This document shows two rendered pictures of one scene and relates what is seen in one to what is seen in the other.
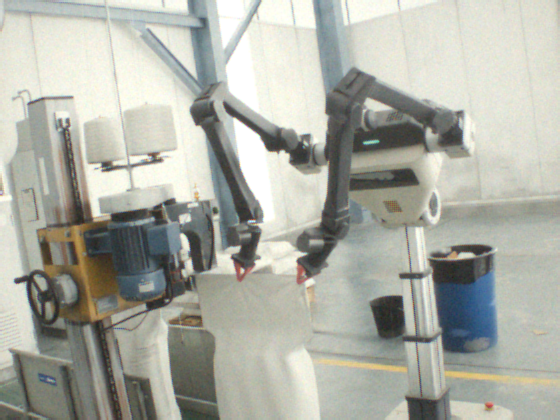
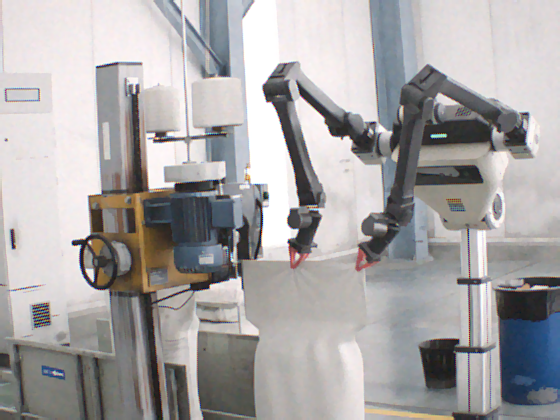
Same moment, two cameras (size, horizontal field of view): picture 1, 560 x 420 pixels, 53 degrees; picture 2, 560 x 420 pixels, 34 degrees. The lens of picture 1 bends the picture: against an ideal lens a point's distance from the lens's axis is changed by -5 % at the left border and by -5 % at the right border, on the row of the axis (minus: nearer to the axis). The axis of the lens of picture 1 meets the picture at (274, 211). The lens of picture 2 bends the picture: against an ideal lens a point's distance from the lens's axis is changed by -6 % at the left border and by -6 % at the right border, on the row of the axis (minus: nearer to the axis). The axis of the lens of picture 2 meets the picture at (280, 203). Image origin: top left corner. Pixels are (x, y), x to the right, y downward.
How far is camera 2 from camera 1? 117 cm
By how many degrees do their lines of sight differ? 3
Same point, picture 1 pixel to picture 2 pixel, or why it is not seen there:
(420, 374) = (470, 388)
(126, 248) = (190, 218)
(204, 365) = (229, 375)
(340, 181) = (408, 168)
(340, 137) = (412, 126)
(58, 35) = not seen: outside the picture
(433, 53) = (528, 28)
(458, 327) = (522, 374)
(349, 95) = (423, 89)
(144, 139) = (213, 112)
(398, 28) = not seen: outside the picture
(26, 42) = not seen: outside the picture
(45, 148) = (112, 112)
